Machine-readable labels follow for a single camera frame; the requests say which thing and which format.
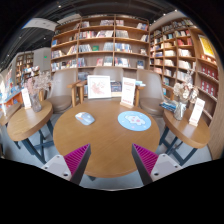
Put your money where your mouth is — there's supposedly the right beige armchair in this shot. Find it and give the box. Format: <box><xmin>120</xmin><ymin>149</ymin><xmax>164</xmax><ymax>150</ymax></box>
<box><xmin>134</xmin><ymin>68</ymin><xmax>166</xmax><ymax>117</ymax></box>

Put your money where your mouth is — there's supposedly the centre wooden bookshelf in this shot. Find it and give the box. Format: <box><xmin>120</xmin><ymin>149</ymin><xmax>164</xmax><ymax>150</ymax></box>
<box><xmin>51</xmin><ymin>14</ymin><xmax>150</xmax><ymax>77</ymax></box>

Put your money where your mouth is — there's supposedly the middle beige armchair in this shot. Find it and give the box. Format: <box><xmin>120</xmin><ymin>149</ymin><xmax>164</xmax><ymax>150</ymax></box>
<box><xmin>78</xmin><ymin>66</ymin><xmax>124</xmax><ymax>102</ymax></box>

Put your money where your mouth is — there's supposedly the round wooden centre table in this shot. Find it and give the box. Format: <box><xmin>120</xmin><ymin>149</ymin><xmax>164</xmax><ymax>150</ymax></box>
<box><xmin>53</xmin><ymin>100</ymin><xmax>160</xmax><ymax>178</ymax></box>

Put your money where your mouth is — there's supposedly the stack of blue books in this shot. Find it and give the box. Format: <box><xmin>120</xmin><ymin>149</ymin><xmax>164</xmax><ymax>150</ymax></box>
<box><xmin>160</xmin><ymin>100</ymin><xmax>177</xmax><ymax>112</ymax></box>

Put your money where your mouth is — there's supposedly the glass vase with flowers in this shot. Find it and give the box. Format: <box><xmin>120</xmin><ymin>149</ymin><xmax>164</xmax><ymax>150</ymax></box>
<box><xmin>173</xmin><ymin>70</ymin><xmax>199</xmax><ymax>121</ymax></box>
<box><xmin>24</xmin><ymin>71</ymin><xmax>51</xmax><ymax>112</ymax></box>

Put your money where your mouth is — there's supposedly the round wooden table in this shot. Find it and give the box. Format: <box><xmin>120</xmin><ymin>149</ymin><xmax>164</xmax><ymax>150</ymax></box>
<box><xmin>7</xmin><ymin>100</ymin><xmax>53</xmax><ymax>141</ymax></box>
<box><xmin>53</xmin><ymin>100</ymin><xmax>160</xmax><ymax>178</ymax></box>
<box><xmin>163</xmin><ymin>109</ymin><xmax>210</xmax><ymax>149</ymax></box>

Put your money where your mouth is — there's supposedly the white red sign stand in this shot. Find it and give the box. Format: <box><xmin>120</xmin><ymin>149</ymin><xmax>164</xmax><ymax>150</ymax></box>
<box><xmin>120</xmin><ymin>77</ymin><xmax>136</xmax><ymax>108</ymax></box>

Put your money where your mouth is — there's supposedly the right round wooden table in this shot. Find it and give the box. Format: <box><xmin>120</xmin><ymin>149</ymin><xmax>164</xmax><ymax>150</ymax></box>
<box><xmin>163</xmin><ymin>109</ymin><xmax>210</xmax><ymax>149</ymax></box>

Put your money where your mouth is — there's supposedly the round light blue mouse pad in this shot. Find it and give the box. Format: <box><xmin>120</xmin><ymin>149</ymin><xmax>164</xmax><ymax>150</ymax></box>
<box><xmin>118</xmin><ymin>111</ymin><xmax>152</xmax><ymax>131</ymax></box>

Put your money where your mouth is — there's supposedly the right wooden bookshelf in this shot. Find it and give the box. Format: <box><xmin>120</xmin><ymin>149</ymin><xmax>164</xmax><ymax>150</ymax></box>
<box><xmin>150</xmin><ymin>17</ymin><xmax>219</xmax><ymax>125</ymax></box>

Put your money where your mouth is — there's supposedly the left glass vase with flowers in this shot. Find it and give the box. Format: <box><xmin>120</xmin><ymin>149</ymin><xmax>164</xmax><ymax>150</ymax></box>
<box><xmin>24</xmin><ymin>71</ymin><xmax>51</xmax><ymax>112</ymax></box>

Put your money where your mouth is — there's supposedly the right glass vase with flowers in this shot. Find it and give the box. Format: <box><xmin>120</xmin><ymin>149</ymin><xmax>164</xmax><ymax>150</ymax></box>
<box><xmin>173</xmin><ymin>70</ymin><xmax>199</xmax><ymax>121</ymax></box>

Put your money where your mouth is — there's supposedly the left beige armchair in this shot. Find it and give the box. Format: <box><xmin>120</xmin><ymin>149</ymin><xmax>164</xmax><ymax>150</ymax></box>
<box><xmin>47</xmin><ymin>69</ymin><xmax>80</xmax><ymax>113</ymax></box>

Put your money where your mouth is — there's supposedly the white sign card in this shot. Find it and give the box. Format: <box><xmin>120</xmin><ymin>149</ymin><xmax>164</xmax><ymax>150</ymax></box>
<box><xmin>21</xmin><ymin>88</ymin><xmax>32</xmax><ymax>109</ymax></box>
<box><xmin>189</xmin><ymin>98</ymin><xmax>205</xmax><ymax>127</ymax></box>

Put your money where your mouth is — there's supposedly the left round wooden table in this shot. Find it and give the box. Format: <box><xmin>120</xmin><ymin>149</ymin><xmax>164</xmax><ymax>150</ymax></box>
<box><xmin>7</xmin><ymin>100</ymin><xmax>53</xmax><ymax>141</ymax></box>

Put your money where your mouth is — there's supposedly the left white sign card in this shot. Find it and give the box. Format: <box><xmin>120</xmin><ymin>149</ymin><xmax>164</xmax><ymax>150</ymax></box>
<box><xmin>21</xmin><ymin>88</ymin><xmax>32</xmax><ymax>109</ymax></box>

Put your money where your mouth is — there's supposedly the right white sign card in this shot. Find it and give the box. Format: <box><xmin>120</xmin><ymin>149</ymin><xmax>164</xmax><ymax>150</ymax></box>
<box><xmin>189</xmin><ymin>98</ymin><xmax>205</xmax><ymax>127</ymax></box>

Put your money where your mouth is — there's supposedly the beige armchair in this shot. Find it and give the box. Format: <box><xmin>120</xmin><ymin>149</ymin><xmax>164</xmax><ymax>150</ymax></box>
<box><xmin>78</xmin><ymin>66</ymin><xmax>124</xmax><ymax>102</ymax></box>
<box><xmin>47</xmin><ymin>69</ymin><xmax>80</xmax><ymax>113</ymax></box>
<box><xmin>134</xmin><ymin>68</ymin><xmax>166</xmax><ymax>117</ymax></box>

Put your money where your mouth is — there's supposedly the white framed picture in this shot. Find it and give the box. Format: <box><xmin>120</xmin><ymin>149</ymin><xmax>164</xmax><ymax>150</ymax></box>
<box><xmin>87</xmin><ymin>75</ymin><xmax>111</xmax><ymax>99</ymax></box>

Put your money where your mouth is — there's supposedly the wooden bookshelf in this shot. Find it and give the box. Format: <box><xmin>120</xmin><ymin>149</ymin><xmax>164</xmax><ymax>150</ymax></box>
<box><xmin>150</xmin><ymin>17</ymin><xmax>219</xmax><ymax>125</ymax></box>
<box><xmin>51</xmin><ymin>14</ymin><xmax>150</xmax><ymax>77</ymax></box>
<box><xmin>16</xmin><ymin>52</ymin><xmax>34</xmax><ymax>84</ymax></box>

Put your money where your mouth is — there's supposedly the far left wooden bookshelf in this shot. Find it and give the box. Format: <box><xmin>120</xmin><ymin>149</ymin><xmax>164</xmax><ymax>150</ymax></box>
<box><xmin>16</xmin><ymin>52</ymin><xmax>34</xmax><ymax>84</ymax></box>

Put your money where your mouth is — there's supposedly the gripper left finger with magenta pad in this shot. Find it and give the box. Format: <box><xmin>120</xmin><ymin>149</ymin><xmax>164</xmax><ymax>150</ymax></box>
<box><xmin>42</xmin><ymin>144</ymin><xmax>91</xmax><ymax>185</ymax></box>

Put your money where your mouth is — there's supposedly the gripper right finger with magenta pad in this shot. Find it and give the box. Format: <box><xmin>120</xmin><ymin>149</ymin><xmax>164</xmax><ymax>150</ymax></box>
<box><xmin>132</xmin><ymin>144</ymin><xmax>182</xmax><ymax>185</ymax></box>

